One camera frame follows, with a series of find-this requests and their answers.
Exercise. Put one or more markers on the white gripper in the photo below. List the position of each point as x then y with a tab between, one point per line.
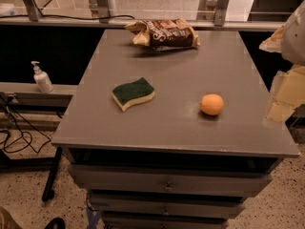
294	38

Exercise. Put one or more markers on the green and yellow sponge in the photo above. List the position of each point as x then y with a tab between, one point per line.
134	93

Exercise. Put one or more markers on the orange fruit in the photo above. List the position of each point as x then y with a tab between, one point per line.
211	104

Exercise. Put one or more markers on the brown chip bag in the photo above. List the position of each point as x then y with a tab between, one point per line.
164	34

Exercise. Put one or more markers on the grey drawer cabinet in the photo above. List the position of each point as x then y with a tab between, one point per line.
170	131

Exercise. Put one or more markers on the bottom grey drawer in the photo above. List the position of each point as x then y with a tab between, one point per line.
147	221

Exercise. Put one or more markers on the grey drawer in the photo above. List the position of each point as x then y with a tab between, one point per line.
170	181
167	206
147	221

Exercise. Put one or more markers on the top grey drawer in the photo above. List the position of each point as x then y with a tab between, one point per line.
170	181

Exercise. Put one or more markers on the middle grey drawer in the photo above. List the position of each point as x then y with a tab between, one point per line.
167	206

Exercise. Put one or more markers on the white pump bottle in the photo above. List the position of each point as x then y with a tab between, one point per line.
41	78

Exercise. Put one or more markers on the black metal leg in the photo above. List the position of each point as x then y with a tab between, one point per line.
48	191

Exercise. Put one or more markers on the black shoe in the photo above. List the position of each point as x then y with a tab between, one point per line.
56	223

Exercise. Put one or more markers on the metal frame post middle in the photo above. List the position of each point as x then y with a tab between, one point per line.
103	10

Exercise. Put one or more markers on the metal frame post left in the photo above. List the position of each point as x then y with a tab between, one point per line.
34	13

